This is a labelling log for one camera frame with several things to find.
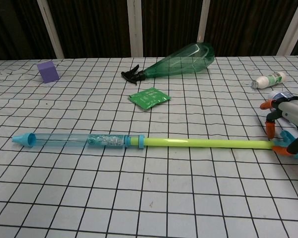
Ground right orange-tipped robot hand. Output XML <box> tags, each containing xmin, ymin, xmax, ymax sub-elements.
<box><xmin>260</xmin><ymin>96</ymin><xmax>298</xmax><ymax>157</ymax></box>

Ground yellow plunger rod blue handle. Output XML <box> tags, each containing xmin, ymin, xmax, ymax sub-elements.
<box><xmin>143</xmin><ymin>130</ymin><xmax>298</xmax><ymax>159</ymax></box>

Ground clear plastic water bottle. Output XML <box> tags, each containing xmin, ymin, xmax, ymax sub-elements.
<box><xmin>267</xmin><ymin>91</ymin><xmax>293</xmax><ymax>110</ymax></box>

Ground small white bottle green label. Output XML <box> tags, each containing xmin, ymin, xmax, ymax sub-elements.
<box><xmin>250</xmin><ymin>71</ymin><xmax>288</xmax><ymax>90</ymax></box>

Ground green spray bottle black trigger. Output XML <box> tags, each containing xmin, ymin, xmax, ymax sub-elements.
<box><xmin>121</xmin><ymin>42</ymin><xmax>216</xmax><ymax>86</ymax></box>

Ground green foil sachet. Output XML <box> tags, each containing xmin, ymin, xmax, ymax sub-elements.
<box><xmin>128</xmin><ymin>87</ymin><xmax>171</xmax><ymax>111</ymax></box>

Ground white checkered tablecloth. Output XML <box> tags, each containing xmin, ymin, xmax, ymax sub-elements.
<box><xmin>0</xmin><ymin>56</ymin><xmax>298</xmax><ymax>238</ymax></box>

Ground purple cube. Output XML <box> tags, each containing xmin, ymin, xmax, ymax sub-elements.
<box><xmin>37</xmin><ymin>61</ymin><xmax>60</xmax><ymax>84</ymax></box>

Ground white frame post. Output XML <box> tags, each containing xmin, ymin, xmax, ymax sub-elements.
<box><xmin>197</xmin><ymin>0</ymin><xmax>216</xmax><ymax>48</ymax></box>
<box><xmin>127</xmin><ymin>0</ymin><xmax>144</xmax><ymax>57</ymax></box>
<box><xmin>277</xmin><ymin>0</ymin><xmax>298</xmax><ymax>56</ymax></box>
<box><xmin>37</xmin><ymin>0</ymin><xmax>65</xmax><ymax>60</ymax></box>

